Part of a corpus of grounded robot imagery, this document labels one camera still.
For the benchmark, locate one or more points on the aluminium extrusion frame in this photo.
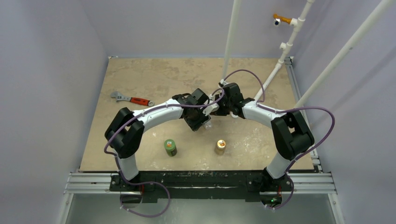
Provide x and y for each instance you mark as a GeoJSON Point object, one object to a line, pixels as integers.
{"type": "Point", "coordinates": [168, 129]}

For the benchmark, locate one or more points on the clear plastic pill organizer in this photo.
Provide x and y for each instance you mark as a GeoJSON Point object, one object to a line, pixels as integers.
{"type": "Point", "coordinates": [208, 125]}

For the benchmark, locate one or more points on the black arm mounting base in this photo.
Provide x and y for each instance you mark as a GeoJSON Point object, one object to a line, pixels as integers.
{"type": "Point", "coordinates": [247, 185]}

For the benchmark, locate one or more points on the white PVC pipe frame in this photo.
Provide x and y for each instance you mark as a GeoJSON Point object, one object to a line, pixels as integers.
{"type": "Point", "coordinates": [365, 79]}

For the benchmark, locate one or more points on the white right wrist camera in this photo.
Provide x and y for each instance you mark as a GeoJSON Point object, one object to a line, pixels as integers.
{"type": "Point", "coordinates": [222, 83]}

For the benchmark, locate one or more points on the red handled adjustable wrench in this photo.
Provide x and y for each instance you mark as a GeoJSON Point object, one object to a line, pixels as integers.
{"type": "Point", "coordinates": [139, 101]}

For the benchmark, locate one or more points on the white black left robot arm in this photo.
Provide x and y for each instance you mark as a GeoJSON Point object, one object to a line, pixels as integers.
{"type": "Point", "coordinates": [125, 132]}

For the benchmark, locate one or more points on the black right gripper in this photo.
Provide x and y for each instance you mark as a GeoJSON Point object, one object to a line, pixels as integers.
{"type": "Point", "coordinates": [222, 109]}

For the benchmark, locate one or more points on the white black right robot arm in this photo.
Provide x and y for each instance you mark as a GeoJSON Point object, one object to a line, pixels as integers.
{"type": "Point", "coordinates": [291, 134]}

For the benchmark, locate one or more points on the green pill bottle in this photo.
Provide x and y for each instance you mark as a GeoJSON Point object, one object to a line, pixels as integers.
{"type": "Point", "coordinates": [170, 147]}

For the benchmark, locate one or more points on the amber pill bottle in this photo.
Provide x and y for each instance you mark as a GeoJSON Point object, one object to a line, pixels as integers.
{"type": "Point", "coordinates": [220, 147]}

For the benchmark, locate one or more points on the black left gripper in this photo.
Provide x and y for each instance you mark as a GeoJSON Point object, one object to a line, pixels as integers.
{"type": "Point", "coordinates": [195, 125]}

